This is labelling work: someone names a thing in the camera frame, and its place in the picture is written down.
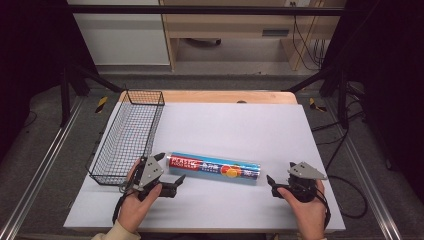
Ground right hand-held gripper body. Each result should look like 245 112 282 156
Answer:
271 161 329 204

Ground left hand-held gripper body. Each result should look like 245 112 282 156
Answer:
128 155 178 202

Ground plastic wrap roll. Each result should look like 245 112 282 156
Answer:
165 151 262 181

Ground person's left hand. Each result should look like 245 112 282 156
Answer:
117 159 164 234

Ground person's right hand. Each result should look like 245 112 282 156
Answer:
277 179 328 240

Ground white table sheet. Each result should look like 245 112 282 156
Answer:
62 101 347 234

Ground person's beige sleeve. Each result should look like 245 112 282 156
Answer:
91 219 143 240

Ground black metal stand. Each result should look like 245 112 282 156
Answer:
285 65 352 130
59 62 123 128

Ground wooden table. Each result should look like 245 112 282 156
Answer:
117 89 299 105

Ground dark curtain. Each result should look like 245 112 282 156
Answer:
0 0 98 164
319 0 424 196

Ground white cabinet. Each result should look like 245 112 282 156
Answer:
66 0 171 67

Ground light wooden desk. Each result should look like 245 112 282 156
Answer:
158 0 348 72

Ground black metal crossbar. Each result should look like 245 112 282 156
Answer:
67 4 346 17

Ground black wire basket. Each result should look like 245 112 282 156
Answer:
86 88 166 187

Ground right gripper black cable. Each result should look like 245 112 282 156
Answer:
314 186 332 231

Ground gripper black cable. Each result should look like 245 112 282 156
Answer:
314 186 332 231
111 179 134 225

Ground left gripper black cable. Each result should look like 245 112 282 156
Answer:
111 179 134 225

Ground black floor cable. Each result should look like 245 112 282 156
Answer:
311 83 369 220

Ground aluminium floor rail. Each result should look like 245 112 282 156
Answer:
323 99 403 240
0 96 85 240

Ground hanging black cables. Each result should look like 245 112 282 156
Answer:
289 1 327 72

